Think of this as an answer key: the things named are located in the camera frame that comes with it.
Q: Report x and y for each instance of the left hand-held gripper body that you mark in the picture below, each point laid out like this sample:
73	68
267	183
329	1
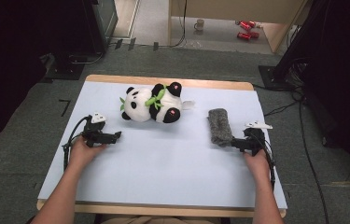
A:
93	130

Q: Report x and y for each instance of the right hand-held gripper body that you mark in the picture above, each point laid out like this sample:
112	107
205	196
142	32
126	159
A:
253	138

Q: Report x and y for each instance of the grey fluffy cloth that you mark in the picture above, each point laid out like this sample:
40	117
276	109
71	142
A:
220	127

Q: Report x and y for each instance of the panda plush toy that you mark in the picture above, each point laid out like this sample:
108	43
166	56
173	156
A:
138	105

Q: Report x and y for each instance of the person's left hand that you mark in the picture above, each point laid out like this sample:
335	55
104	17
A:
82	154

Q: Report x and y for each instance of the person's right hand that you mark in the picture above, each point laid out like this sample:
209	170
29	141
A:
258	165

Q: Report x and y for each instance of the light blue table mat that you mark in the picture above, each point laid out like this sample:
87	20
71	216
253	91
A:
163	168

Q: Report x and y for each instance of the black stand base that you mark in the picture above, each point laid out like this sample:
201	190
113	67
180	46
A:
65	70

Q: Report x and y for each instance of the black stand with base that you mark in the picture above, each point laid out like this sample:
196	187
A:
280	74

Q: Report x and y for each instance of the wooden table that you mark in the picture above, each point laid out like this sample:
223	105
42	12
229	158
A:
169	81

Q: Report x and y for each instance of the black tape strip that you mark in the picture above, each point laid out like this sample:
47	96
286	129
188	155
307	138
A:
132	44
118	44
156	46

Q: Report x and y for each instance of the red can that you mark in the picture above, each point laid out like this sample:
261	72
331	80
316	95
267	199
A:
245	26
254	34
252	23
243	36

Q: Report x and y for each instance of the dark cabinet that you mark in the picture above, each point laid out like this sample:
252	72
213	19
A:
101	25

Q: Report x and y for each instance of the beige mug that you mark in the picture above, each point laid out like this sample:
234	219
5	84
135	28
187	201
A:
199	25

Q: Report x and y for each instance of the light wooden desk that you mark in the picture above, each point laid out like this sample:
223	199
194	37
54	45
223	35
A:
238	9

